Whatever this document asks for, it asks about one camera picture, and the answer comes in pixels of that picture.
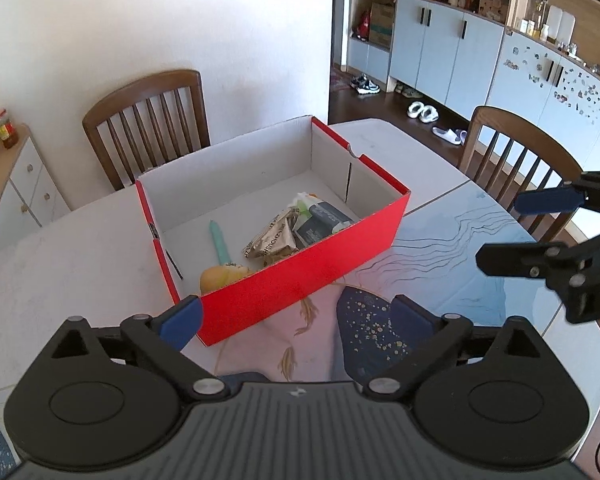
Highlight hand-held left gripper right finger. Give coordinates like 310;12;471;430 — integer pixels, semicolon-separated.
362;295;563;403

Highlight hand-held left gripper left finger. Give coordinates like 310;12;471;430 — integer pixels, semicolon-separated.
42;295;231;403

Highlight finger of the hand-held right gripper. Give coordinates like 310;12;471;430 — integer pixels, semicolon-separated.
512;171;600;218
475;242;596;286

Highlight yellow plush toy teal handle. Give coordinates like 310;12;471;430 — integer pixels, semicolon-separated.
200;219;254;295

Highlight red cardboard box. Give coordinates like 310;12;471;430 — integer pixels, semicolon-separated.
135;115;412;347

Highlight gold foil packet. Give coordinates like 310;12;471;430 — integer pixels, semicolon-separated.
242;207;301;269

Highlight dark grey packet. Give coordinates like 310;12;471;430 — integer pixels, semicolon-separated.
292;201;357;251

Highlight white plastic packet green print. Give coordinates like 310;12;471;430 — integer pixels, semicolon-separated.
286;191;322;213

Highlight white blue patterned desktop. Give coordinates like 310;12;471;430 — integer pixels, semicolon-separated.
0;119;600;411

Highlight wooden slat-back chair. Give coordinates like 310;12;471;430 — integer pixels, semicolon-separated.
457;106;586;241
82;70;211;192

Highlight white slide sandal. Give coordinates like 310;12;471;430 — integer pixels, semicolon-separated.
432;126;468;146

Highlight white slippers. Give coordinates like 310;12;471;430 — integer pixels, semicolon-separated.
407;101;440;123

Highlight white sideboard cabinet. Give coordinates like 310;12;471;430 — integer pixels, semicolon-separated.
0;125;72;261

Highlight black white sneakers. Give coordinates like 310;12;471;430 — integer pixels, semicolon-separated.
350;74;381;95

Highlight patterned door rug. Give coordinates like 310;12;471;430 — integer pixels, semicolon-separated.
330;67;361;93

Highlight brown cardboard carton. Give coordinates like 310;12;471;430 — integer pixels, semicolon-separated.
368;2;396;47

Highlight red-capped sauce jar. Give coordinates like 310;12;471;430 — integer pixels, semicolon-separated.
0;109;20;150

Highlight pale blue wall cabinet unit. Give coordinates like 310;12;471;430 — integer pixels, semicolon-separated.
340;0;600;171

